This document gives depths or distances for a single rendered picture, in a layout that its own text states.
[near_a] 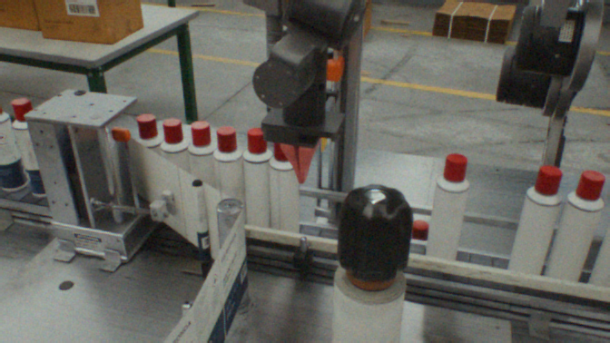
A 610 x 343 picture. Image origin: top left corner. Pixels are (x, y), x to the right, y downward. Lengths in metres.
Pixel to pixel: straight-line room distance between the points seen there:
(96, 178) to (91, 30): 1.58
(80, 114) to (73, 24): 1.65
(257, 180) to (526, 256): 0.46
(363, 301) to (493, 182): 0.76
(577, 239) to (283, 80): 0.54
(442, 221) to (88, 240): 0.60
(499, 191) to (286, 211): 0.55
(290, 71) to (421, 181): 0.74
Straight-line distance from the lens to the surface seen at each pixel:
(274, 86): 0.63
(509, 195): 1.32
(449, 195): 0.90
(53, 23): 2.61
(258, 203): 0.98
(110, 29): 2.46
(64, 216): 1.02
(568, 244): 0.96
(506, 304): 0.98
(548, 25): 1.29
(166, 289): 0.94
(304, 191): 1.01
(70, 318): 0.94
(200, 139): 0.97
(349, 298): 0.65
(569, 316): 1.01
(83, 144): 0.94
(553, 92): 1.77
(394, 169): 1.35
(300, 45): 0.64
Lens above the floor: 1.51
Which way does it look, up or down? 31 degrees down
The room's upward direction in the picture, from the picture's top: straight up
